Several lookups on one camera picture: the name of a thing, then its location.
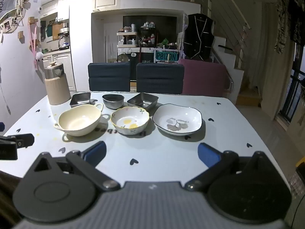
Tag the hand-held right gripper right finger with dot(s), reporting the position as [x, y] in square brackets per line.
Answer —
[207, 156]

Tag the staircase railing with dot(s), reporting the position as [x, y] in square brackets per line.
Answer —
[228, 16]

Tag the patterned curtain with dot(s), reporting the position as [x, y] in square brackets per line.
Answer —
[289, 23]

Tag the round steel bowl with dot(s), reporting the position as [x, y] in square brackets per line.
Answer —
[113, 103]

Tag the square steel dish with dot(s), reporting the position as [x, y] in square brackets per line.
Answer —
[79, 99]

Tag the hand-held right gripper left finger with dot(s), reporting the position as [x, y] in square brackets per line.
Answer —
[95, 153]

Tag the black vest with white trim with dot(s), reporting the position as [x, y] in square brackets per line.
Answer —
[199, 35]

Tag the wall photo decoration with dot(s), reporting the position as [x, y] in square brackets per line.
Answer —
[13, 9]

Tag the pink ribbon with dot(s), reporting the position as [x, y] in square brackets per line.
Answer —
[33, 40]

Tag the kitchen cabinets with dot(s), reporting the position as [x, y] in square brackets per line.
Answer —
[60, 9]

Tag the navy chair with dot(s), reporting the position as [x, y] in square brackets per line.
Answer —
[109, 76]
[159, 77]

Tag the beige canister with metal lid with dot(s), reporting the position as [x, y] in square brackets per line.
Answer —
[57, 88]

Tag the rectangular steel dish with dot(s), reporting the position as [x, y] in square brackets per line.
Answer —
[143, 100]

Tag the white storage shelf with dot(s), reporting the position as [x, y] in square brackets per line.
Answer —
[127, 39]

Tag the teal sign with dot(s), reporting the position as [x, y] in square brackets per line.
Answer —
[166, 57]

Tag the floral scalloped bowl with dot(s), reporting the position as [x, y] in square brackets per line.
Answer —
[129, 122]

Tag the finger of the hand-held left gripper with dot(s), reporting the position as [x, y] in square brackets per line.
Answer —
[22, 141]

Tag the white blue-rimmed plate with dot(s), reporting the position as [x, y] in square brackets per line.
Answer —
[177, 120]

